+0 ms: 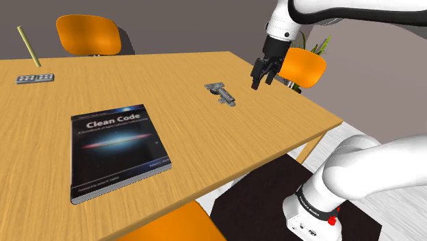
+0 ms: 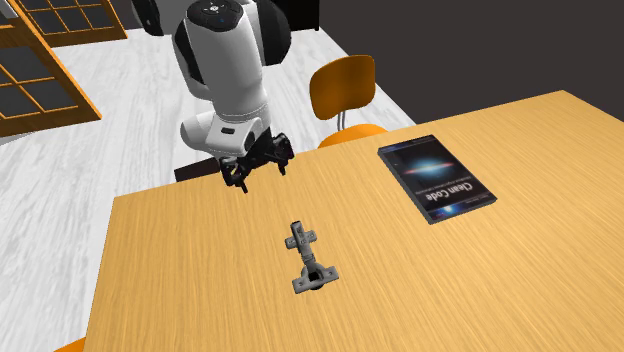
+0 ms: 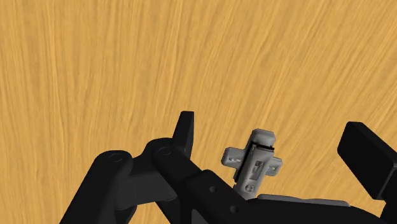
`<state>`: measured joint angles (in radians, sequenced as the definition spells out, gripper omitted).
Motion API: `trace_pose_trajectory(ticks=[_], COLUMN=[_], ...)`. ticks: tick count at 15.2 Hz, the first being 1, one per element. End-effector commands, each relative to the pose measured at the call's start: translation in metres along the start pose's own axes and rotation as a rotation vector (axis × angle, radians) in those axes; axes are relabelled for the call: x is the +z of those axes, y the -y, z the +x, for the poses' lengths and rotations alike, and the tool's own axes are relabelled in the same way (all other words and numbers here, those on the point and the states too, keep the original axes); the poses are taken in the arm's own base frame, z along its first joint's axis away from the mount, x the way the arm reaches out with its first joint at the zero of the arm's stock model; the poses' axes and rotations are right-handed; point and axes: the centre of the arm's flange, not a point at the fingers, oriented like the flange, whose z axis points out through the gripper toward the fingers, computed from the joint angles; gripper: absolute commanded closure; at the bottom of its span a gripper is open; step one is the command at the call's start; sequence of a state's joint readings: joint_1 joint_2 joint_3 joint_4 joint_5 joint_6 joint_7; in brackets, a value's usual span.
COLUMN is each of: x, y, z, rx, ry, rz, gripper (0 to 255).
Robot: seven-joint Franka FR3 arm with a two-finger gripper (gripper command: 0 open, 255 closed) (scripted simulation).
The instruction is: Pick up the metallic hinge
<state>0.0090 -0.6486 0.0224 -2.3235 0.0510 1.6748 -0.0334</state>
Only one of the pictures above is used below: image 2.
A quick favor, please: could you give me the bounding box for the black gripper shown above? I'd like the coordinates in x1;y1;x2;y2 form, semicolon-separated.
218;126;296;195

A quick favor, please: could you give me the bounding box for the dark robot stand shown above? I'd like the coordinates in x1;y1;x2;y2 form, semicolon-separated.
173;157;222;184

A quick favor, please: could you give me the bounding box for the grey metal cabinet hinge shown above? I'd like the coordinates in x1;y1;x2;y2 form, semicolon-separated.
284;220;340;295

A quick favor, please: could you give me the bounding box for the orange chair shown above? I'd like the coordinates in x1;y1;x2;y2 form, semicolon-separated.
308;54;391;149
52;336;88;352

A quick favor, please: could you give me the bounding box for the dark book with galaxy cover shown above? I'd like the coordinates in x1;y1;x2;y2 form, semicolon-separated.
377;134;498;226

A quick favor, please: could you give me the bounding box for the wooden table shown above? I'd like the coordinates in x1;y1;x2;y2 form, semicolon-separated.
76;89;624;352

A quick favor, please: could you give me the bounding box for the wooden framed glass door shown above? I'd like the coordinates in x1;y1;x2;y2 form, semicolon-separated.
8;0;129;49
0;18;103;139

